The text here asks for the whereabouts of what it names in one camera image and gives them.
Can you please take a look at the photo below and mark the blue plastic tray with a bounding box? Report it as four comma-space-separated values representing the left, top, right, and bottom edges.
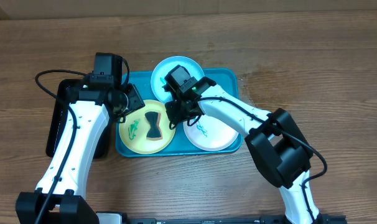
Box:
115, 68, 243, 157

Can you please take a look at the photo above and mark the white plate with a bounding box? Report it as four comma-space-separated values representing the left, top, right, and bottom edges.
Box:
183, 115, 239, 152

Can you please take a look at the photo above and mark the green and pink sponge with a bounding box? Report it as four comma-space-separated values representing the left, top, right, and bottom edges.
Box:
145, 111, 162, 141

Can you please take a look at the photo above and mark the light blue plate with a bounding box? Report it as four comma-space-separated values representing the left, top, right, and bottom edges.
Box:
151, 56, 205, 103

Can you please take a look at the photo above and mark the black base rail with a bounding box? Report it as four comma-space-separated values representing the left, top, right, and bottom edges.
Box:
96, 212, 348, 224

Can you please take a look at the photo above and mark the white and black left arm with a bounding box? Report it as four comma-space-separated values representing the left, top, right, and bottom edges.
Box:
16, 52, 144, 223

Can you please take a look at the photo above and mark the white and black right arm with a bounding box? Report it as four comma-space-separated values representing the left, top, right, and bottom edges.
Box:
164, 65, 325, 223

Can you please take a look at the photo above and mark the yellow plate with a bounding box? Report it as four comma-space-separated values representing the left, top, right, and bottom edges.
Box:
118, 100, 175, 155

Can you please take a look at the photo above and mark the black rectangular tray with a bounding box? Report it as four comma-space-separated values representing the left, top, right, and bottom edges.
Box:
45, 79, 111, 159

